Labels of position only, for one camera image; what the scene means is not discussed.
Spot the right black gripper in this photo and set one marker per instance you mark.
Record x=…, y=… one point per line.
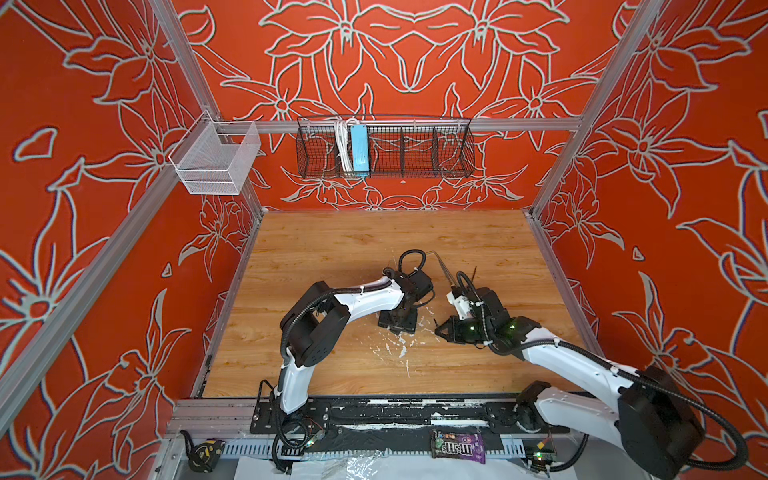
x=452, y=323

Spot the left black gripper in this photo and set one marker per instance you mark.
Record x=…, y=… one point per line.
x=409, y=326

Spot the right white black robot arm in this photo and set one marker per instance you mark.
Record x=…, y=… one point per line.
x=641, y=412

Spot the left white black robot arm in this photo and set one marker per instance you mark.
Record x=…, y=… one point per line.
x=312, y=327

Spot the purple candy bag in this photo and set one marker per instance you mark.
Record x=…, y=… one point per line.
x=460, y=446

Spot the small electronics board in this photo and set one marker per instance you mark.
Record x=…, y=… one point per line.
x=539, y=456

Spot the clear plastic wrap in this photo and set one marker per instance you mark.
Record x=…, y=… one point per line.
x=351, y=468

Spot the light blue box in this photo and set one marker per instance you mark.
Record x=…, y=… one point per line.
x=360, y=149

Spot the yellow black tape measure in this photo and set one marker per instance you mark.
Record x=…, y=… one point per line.
x=203, y=457

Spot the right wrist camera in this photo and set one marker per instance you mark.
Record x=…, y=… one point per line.
x=461, y=303

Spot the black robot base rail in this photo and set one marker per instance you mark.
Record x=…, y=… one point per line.
x=398, y=424

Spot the black wire wall basket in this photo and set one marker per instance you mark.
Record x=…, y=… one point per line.
x=422, y=147

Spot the white mesh wall basket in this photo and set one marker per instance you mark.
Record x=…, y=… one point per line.
x=216, y=157

